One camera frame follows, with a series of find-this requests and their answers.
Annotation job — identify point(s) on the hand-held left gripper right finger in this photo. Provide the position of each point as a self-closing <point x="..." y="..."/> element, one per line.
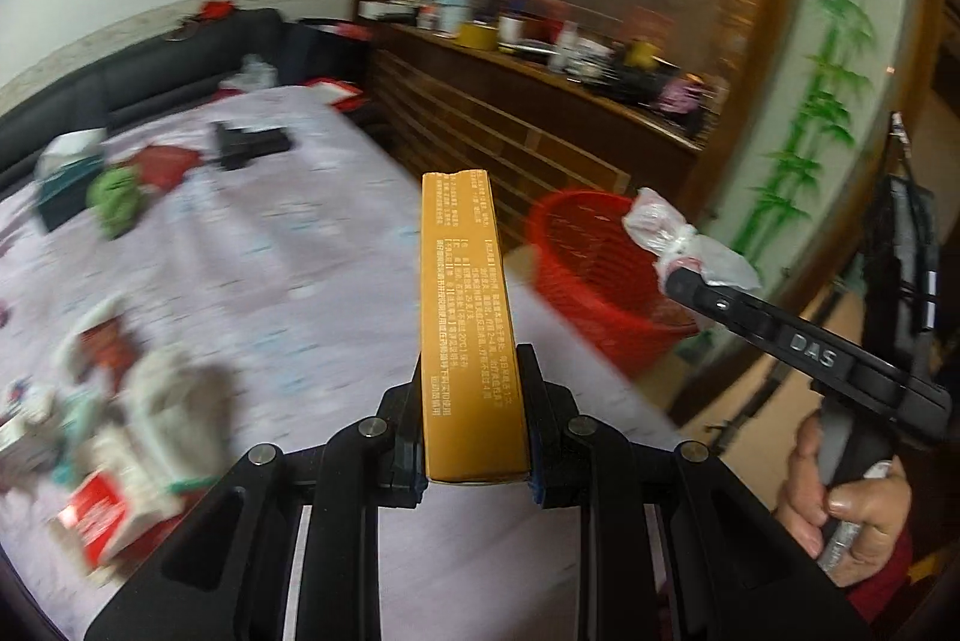
<point x="541" y="435"/>

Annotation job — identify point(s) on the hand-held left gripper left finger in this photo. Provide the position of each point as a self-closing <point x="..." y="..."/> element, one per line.
<point x="401" y="435"/>

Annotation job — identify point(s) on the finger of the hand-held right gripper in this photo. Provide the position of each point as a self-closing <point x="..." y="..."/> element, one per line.
<point x="724" y="303"/>

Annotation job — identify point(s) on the white plastic bag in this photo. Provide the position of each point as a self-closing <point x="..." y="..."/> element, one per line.
<point x="664" y="228"/>

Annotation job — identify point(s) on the yellow carton box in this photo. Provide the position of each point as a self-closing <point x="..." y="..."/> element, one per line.
<point x="465" y="326"/>

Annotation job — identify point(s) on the red plastic basket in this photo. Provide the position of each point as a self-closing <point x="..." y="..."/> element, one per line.
<point x="592" y="281"/>

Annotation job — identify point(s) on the torn red carton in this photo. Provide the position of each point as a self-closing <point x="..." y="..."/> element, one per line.
<point x="97" y="517"/>

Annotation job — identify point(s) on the person's right hand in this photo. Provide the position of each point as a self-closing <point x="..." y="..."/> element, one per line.
<point x="870" y="510"/>

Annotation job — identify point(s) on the crumpled white paper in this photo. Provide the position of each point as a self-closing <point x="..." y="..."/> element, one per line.
<point x="180" y="408"/>

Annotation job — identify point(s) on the bamboo painted glass panel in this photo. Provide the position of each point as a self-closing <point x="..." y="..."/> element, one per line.
<point x="832" y="86"/>

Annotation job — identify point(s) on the black device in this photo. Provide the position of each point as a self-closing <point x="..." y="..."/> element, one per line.
<point x="247" y="144"/>

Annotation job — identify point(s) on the red pouch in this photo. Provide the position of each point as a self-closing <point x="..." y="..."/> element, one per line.
<point x="165" y="164"/>

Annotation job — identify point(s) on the green cloth ball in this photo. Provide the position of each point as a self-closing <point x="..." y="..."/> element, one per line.
<point x="116" y="202"/>

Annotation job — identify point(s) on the clear plastic bag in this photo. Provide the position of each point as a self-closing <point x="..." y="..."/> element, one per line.
<point x="251" y="74"/>

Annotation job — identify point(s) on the black bag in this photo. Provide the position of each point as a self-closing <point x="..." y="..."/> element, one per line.
<point x="322" y="52"/>

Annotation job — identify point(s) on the light blue jar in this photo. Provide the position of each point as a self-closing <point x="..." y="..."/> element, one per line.
<point x="454" y="17"/>

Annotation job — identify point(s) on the dark green tissue box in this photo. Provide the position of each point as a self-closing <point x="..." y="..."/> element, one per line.
<point x="67" y="183"/>

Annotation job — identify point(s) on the black sofa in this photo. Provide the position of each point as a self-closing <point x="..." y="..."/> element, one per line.
<point x="150" y="63"/>

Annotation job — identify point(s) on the red cloth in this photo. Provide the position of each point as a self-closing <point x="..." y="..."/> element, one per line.
<point x="215" y="9"/>

